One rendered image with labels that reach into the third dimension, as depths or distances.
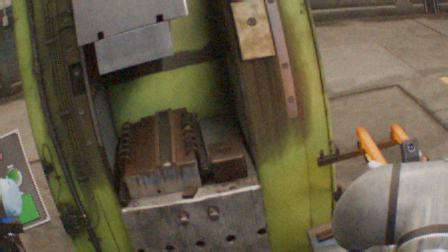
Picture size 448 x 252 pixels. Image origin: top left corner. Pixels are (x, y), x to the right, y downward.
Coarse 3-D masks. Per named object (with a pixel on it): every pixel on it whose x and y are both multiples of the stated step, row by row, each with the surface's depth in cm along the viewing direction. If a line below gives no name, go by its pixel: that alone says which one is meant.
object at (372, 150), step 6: (360, 132) 154; (366, 132) 153; (360, 138) 152; (366, 138) 149; (366, 144) 145; (372, 144) 145; (366, 150) 146; (372, 150) 141; (378, 150) 140; (372, 156) 139; (378, 156) 137; (384, 162) 133
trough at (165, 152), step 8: (160, 112) 184; (160, 120) 181; (160, 128) 175; (168, 128) 174; (160, 136) 169; (168, 136) 168; (160, 144) 163; (168, 144) 162; (160, 152) 157; (168, 152) 157; (160, 160) 151; (168, 160) 152
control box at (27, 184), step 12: (12, 132) 135; (0, 144) 132; (12, 144) 134; (12, 156) 133; (24, 156) 134; (0, 168) 130; (12, 168) 132; (24, 168) 134; (24, 180) 133; (24, 192) 132; (36, 192) 133; (36, 204) 132; (48, 216) 133; (24, 228) 128
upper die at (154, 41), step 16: (160, 16) 144; (128, 32) 134; (144, 32) 135; (160, 32) 135; (96, 48) 134; (112, 48) 135; (128, 48) 135; (144, 48) 136; (160, 48) 137; (112, 64) 136; (128, 64) 137
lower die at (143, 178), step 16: (176, 112) 184; (144, 128) 176; (176, 128) 171; (144, 144) 164; (176, 144) 160; (192, 144) 158; (144, 160) 154; (176, 160) 149; (192, 160) 148; (128, 176) 148; (144, 176) 148; (160, 176) 148; (176, 176) 149; (192, 176) 149; (144, 192) 149; (160, 192) 150
